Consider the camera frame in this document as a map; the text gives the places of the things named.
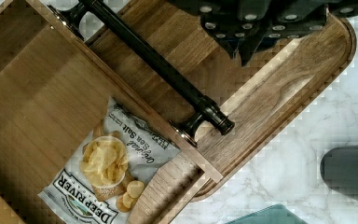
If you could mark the teal container with wooden lid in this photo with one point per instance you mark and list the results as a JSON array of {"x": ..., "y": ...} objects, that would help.
[{"x": 275, "y": 214}]

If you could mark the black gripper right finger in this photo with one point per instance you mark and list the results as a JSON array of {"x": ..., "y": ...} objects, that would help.
[{"x": 274, "y": 19}]

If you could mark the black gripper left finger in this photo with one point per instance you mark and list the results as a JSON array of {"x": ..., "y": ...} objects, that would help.
[{"x": 234, "y": 36}]

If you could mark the dark grey metal cup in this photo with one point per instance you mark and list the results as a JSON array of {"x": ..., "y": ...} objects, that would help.
[{"x": 339, "y": 170}]

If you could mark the wooden serving tray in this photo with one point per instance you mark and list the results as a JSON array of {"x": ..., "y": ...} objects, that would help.
[{"x": 261, "y": 97}]

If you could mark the wooden drawer with black handle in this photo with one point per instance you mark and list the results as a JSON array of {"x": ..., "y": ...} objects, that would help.
[{"x": 53, "y": 91}]

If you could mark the Deep River chips bag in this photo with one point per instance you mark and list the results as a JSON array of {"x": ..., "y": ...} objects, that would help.
[{"x": 106, "y": 175}]

